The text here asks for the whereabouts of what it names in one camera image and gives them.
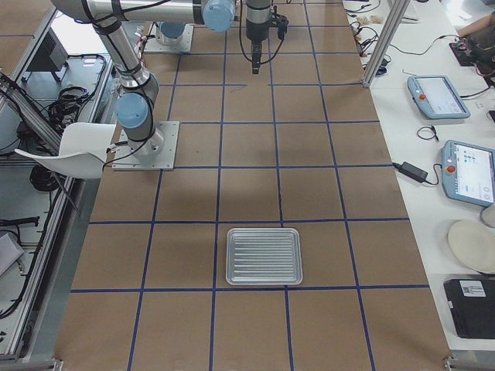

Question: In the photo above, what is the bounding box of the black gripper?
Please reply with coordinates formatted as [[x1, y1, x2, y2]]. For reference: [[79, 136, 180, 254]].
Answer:
[[246, 11, 289, 74]]

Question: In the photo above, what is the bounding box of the silver ribbed metal tray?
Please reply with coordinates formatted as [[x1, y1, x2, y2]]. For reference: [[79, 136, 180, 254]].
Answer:
[[226, 227, 303, 286]]

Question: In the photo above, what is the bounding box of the upper teach pendant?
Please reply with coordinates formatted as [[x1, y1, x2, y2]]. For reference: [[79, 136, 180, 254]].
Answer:
[[407, 75, 471, 120]]

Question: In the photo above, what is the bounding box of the teach pendant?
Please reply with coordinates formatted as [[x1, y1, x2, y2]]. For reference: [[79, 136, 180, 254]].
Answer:
[[442, 140, 494, 207], [407, 75, 471, 120]]

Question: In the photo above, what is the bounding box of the black power brick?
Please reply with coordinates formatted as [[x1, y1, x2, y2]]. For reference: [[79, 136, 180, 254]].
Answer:
[[393, 162, 428, 183]]

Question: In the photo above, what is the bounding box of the white plastic chair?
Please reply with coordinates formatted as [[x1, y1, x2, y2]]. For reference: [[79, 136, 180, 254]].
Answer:
[[15, 122, 116, 179]]

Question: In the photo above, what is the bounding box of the lower teach pendant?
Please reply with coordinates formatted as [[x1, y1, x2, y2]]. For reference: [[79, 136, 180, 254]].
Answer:
[[442, 140, 494, 207]]

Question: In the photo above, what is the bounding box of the beige round plate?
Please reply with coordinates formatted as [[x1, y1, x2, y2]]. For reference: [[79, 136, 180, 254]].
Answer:
[[448, 220, 494, 274]]

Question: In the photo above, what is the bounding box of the black laptop case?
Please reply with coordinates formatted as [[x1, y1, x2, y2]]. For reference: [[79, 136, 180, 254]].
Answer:
[[443, 279, 494, 339]]

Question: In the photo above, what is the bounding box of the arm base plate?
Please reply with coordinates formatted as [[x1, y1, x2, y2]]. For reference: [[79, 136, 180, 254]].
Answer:
[[111, 121, 179, 171], [144, 22, 194, 54]]

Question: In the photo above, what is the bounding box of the aluminium frame post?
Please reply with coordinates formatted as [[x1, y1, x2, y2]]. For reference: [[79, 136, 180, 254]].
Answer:
[[362, 0, 410, 88]]

